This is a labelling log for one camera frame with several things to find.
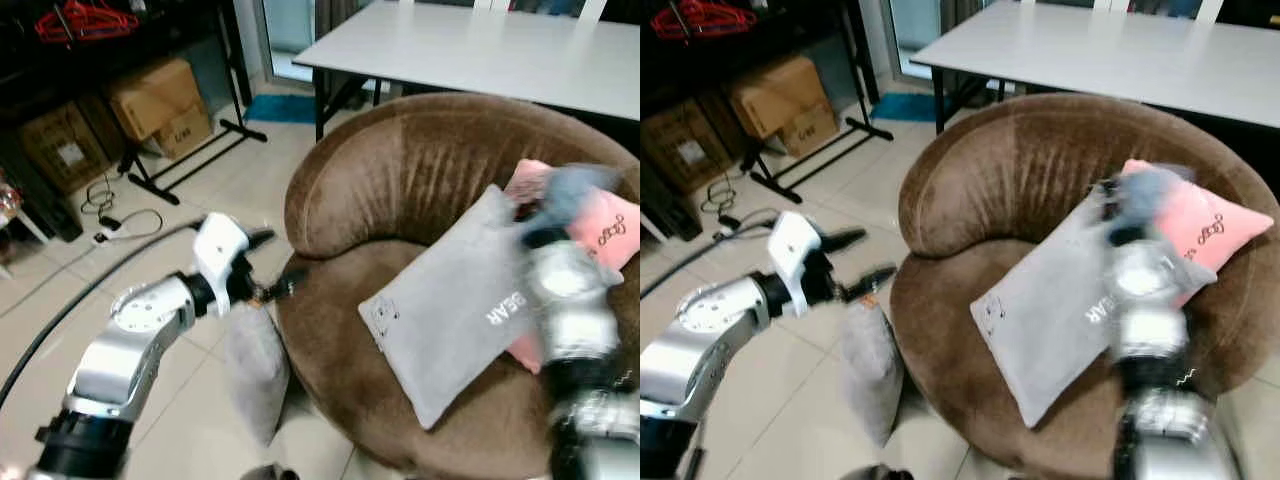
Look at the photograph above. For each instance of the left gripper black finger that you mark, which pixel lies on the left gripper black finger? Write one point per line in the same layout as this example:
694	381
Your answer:
259	239
872	282
286	282
845	240

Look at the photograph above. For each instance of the grey pillow with bear print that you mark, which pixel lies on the grey pillow with bear print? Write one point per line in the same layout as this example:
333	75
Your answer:
450	310
1050	320

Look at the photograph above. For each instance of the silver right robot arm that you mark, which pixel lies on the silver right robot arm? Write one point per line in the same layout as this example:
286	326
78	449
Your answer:
1150	320
578	320

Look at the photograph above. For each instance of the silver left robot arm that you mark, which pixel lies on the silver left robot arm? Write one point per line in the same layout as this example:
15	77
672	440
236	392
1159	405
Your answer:
125	360
690	365

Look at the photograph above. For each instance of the pink pillow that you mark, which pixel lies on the pink pillow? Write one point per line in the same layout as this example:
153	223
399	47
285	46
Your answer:
612	228
1215	225

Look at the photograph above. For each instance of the plain grey pillow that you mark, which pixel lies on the plain grey pillow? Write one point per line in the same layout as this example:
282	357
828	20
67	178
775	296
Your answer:
872	370
258	370

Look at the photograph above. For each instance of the brown round velvet sofa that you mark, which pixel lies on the brown round velvet sofa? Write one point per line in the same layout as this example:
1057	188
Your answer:
1020	160
420	160

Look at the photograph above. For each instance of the blue floor mat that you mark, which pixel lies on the blue floor mat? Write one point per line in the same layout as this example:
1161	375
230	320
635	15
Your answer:
903	107
280	108

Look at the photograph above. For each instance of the black metal garment rack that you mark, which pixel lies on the black metal garment rack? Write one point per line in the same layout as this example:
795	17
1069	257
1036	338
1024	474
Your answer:
815	172
190	172

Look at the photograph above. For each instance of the small printed cardboard box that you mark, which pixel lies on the small printed cardboard box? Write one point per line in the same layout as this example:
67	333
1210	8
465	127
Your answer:
188	135
812	130

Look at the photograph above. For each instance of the white table with black legs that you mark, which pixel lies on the white table with black legs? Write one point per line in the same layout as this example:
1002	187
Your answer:
480	50
1100	55

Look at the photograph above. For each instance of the large brown cardboard box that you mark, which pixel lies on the large brown cardboard box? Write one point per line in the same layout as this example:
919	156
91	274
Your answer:
775	95
150	95

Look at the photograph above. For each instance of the dark cardboard box with label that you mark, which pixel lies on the dark cardboard box with label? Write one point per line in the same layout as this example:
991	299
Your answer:
65	150
685	148

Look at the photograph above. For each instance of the dark robot foot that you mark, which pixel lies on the dark robot foot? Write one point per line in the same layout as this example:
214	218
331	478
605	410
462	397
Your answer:
268	473
880	473

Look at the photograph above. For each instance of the red clothes hangers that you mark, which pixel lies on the red clothes hangers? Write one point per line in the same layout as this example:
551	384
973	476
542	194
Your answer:
705	20
85	22

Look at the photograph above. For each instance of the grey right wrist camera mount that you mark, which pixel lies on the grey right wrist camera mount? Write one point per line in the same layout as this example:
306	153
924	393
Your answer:
1150	195
580	192

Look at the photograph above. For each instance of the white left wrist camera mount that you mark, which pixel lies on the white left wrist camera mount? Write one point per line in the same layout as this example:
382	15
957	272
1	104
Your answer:
217	240
792	240

